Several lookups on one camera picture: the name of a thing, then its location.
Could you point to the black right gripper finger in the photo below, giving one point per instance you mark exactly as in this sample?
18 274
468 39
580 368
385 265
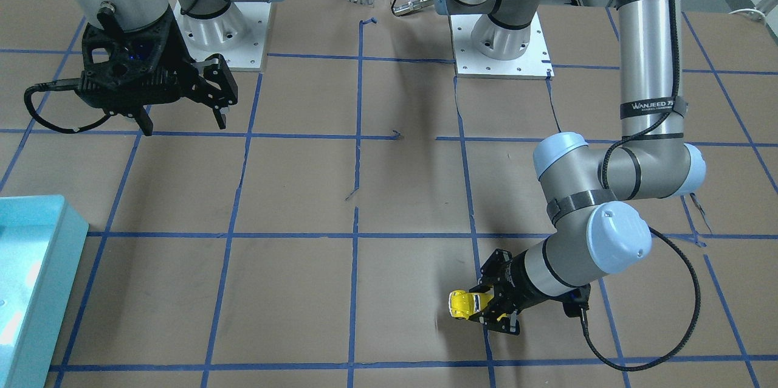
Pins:
211 83
143 121

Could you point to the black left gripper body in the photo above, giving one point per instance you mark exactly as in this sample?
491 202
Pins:
518 281

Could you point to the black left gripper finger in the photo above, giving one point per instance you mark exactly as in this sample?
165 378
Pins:
492 271
507 323

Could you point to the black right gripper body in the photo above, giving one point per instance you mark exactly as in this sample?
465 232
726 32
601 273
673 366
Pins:
177 52

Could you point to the yellow beetle toy car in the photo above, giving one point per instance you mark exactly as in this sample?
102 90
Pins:
463 304

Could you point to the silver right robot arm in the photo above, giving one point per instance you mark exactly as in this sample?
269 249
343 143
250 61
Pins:
132 15

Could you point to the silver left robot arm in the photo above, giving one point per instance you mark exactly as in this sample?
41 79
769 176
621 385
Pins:
588 191

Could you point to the light blue storage bin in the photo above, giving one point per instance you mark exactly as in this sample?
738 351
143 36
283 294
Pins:
42 238

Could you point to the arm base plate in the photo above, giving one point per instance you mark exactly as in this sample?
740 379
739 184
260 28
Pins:
239 35
484 50

